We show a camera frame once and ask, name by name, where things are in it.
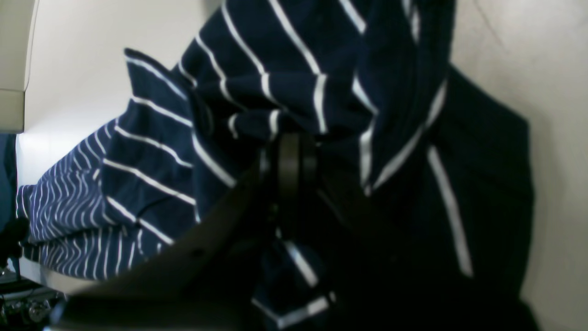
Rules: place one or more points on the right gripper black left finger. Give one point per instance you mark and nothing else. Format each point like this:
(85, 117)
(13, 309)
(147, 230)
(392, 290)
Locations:
(202, 282)

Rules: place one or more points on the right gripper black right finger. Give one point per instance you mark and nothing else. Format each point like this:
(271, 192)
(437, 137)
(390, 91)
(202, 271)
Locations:
(445, 248)

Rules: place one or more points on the left beige partition panel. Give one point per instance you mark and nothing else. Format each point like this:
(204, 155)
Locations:
(17, 29)

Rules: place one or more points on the navy white striped T-shirt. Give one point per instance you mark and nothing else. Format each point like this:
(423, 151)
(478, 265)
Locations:
(369, 80)

